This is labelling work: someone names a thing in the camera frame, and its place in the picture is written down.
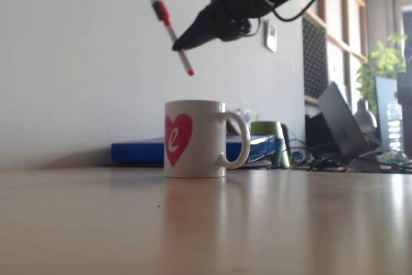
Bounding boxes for white wall thermostat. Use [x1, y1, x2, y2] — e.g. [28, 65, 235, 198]
[264, 19, 278, 53]

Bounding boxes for green potted plant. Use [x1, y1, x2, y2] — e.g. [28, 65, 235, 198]
[355, 32, 408, 113]

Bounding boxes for grey laptop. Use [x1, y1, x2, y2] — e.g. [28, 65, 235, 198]
[317, 81, 382, 173]

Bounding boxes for white mug with red heart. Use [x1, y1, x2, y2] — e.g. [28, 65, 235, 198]
[164, 99, 252, 179]

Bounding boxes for wooden shelf unit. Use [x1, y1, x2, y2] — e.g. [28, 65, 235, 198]
[302, 0, 370, 118]

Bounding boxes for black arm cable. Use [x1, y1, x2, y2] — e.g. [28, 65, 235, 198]
[272, 0, 320, 23]

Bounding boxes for dark acoustic foam panel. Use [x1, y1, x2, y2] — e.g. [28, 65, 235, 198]
[302, 15, 330, 97]

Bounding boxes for red and white marker pen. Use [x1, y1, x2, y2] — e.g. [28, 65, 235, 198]
[149, 0, 196, 77]

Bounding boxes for clear plastic water bottle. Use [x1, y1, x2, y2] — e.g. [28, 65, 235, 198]
[384, 100, 404, 153]

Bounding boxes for blue binder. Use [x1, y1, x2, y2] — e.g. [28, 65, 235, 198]
[110, 134, 277, 164]

